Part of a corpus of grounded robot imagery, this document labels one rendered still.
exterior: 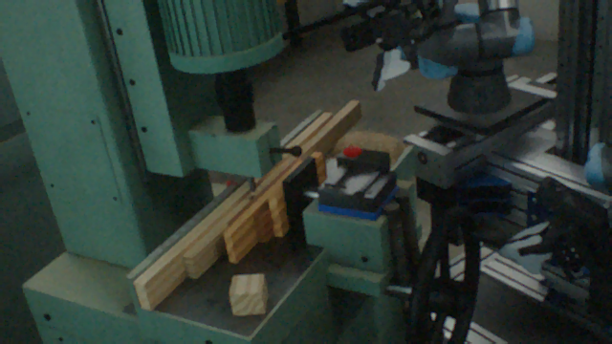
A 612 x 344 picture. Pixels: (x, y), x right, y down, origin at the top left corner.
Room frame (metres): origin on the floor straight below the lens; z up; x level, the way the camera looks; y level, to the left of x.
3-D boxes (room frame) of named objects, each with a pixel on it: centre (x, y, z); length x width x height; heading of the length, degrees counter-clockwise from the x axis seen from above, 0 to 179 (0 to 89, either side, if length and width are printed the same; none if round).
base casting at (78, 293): (1.18, 0.20, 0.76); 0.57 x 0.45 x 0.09; 57
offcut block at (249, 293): (0.86, 0.11, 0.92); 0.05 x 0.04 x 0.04; 83
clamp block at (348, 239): (1.02, -0.07, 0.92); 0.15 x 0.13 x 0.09; 147
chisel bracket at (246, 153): (1.12, 0.11, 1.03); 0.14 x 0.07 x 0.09; 57
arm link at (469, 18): (1.63, -0.42, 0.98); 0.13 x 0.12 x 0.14; 86
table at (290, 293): (1.07, 0.00, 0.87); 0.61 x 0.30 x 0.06; 147
